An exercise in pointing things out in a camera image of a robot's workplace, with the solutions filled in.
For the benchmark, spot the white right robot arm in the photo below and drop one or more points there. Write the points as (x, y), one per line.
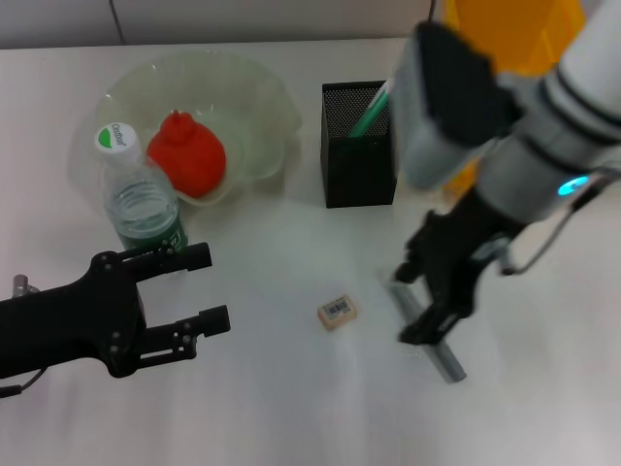
(533, 145)

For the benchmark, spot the yellow plastic bin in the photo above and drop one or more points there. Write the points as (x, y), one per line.
(514, 34)

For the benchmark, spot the clear green-label water bottle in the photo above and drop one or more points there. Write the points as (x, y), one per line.
(145, 213)

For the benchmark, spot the black mesh pen holder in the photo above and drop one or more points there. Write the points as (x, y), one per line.
(359, 170)

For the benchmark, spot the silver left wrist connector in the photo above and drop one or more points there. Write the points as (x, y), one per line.
(22, 285)

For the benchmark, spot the beige eraser with barcode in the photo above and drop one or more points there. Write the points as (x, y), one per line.
(338, 313)

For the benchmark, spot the pale green glass fruit bowl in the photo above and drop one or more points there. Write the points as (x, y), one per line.
(252, 116)

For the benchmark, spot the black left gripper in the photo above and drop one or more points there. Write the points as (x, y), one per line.
(73, 320)

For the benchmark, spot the grey marker pen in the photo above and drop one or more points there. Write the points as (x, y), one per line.
(448, 364)

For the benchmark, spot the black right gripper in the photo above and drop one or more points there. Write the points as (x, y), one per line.
(461, 252)

